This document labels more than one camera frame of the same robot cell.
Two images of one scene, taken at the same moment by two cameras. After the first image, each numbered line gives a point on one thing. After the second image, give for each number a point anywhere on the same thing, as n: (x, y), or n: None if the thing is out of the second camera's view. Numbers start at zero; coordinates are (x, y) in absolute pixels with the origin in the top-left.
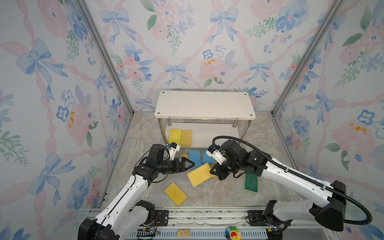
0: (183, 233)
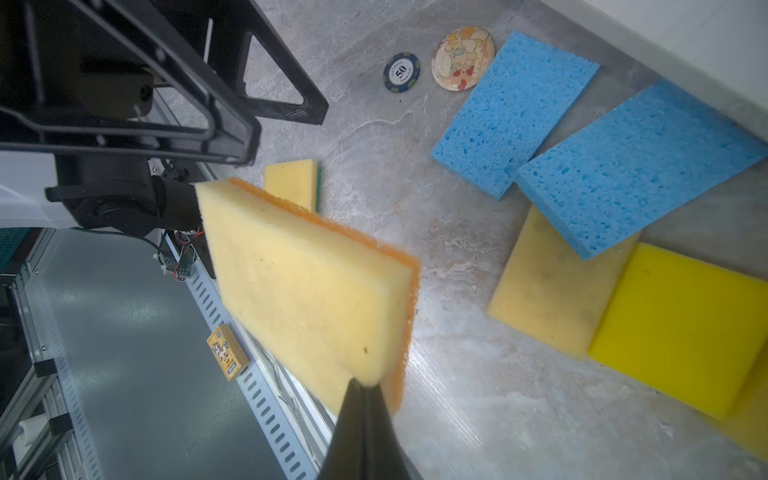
0: (228, 352)
